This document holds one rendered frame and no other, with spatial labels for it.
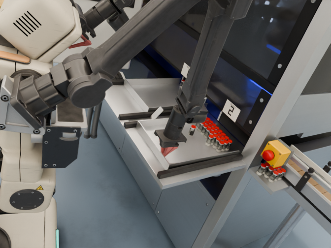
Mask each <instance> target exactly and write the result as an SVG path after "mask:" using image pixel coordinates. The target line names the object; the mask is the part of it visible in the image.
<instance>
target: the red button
mask: <svg viewBox="0 0 331 248"><path fill-rule="evenodd" d="M262 157H263V159H264V160H265V161H271V160H273V158H274V154H273V152H272V151H271V150H265V151H264V152H263V154H262Z"/></svg>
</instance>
